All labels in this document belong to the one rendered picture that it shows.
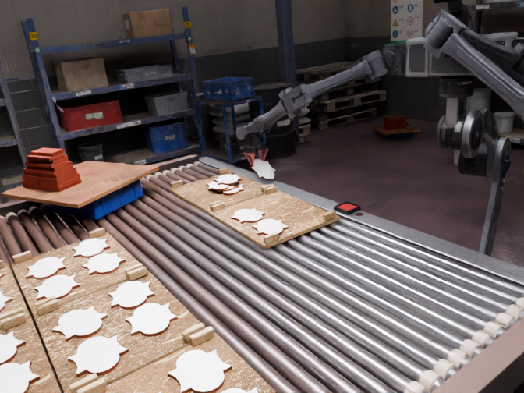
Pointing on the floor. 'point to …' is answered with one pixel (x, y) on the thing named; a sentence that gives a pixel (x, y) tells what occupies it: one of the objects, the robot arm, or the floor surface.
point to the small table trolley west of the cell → (224, 128)
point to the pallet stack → (339, 97)
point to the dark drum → (281, 140)
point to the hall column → (288, 74)
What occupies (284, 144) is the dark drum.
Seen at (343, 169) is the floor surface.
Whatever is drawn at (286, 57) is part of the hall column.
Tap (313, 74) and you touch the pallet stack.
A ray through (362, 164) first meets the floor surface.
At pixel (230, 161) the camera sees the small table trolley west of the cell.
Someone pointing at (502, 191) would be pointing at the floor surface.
